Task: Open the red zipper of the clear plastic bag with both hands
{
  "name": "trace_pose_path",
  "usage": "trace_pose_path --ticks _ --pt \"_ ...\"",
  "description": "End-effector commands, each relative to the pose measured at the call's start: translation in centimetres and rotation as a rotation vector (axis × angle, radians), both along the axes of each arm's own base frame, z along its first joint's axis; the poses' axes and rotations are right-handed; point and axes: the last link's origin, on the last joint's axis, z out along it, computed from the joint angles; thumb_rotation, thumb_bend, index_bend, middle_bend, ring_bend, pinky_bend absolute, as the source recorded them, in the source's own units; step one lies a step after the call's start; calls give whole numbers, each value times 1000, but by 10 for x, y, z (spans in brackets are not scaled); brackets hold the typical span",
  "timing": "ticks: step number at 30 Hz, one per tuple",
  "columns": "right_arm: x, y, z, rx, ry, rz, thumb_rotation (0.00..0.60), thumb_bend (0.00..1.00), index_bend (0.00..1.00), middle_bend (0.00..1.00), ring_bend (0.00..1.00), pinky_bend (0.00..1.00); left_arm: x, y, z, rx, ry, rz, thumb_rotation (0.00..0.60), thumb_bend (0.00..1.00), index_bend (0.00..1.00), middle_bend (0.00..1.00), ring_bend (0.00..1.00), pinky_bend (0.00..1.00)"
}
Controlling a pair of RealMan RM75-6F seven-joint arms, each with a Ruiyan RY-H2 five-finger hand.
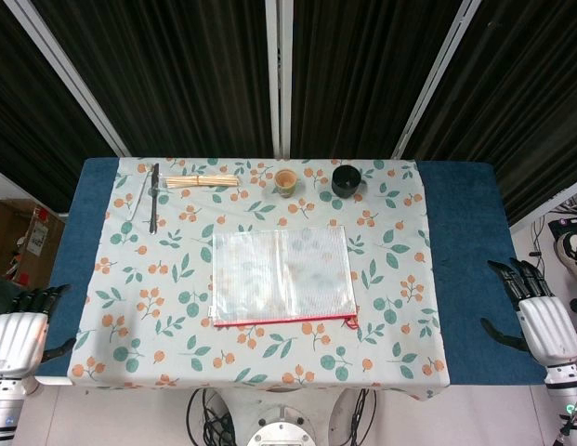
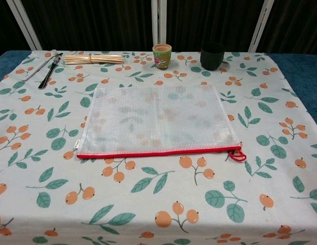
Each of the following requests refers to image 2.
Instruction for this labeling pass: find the white mesh zipper pouch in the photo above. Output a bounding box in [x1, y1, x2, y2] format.
[76, 85, 248, 163]

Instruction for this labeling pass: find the green floral cup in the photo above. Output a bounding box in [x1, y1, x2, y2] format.
[152, 43, 173, 70]

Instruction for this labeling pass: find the floral orange fruit tablecloth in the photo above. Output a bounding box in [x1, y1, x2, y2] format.
[0, 50, 317, 245]

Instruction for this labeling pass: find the black cup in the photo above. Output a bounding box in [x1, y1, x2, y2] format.
[200, 42, 226, 71]

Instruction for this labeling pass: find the bundle of wooden sticks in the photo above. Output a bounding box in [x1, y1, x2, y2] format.
[63, 53, 127, 66]

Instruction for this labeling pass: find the black pleated curtain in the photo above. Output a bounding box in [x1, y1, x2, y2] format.
[19, 0, 153, 52]
[0, 0, 34, 60]
[166, 0, 264, 53]
[260, 0, 317, 55]

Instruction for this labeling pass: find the black pen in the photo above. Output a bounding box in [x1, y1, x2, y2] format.
[38, 53, 64, 90]

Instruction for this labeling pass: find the white frame post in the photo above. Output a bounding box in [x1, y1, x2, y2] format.
[6, 0, 43, 51]
[151, 0, 167, 52]
[248, 0, 274, 53]

